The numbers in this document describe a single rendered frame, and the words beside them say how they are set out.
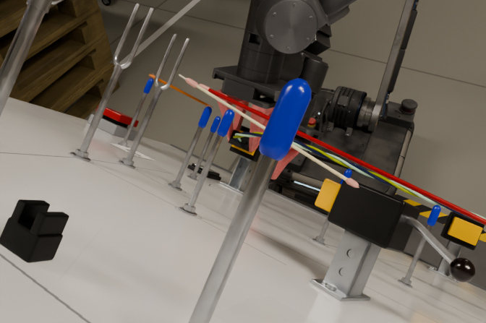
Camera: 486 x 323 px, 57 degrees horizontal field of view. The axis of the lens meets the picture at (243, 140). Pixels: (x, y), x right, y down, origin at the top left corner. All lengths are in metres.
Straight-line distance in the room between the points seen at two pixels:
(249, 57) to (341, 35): 2.61
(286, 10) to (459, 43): 2.87
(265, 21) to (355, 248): 0.26
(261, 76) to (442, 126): 2.06
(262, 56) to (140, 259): 0.39
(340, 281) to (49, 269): 0.20
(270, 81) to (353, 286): 0.33
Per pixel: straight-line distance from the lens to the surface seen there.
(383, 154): 1.95
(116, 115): 0.72
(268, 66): 0.56
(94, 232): 0.22
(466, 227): 0.75
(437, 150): 2.42
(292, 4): 0.48
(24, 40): 0.18
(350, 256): 0.33
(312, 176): 1.80
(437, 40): 3.29
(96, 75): 2.55
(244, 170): 0.67
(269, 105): 0.56
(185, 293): 0.19
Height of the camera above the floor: 1.57
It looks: 44 degrees down
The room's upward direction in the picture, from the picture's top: straight up
